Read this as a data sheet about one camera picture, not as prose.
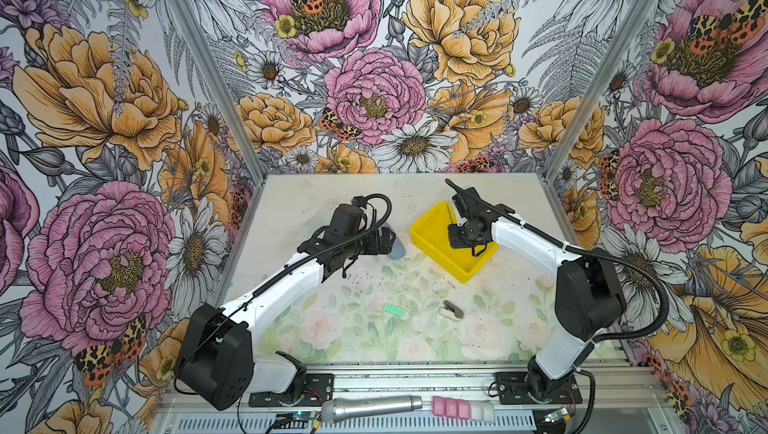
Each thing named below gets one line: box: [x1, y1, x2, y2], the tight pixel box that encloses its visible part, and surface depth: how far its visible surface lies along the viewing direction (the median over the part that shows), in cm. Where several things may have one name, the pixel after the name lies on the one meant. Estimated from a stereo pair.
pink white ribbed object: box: [432, 396, 496, 423], surface depth 73 cm
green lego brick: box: [383, 303, 406, 317], surface depth 87 cm
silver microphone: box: [320, 395, 424, 423], surface depth 71 cm
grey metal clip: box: [443, 300, 464, 319], surface depth 88 cm
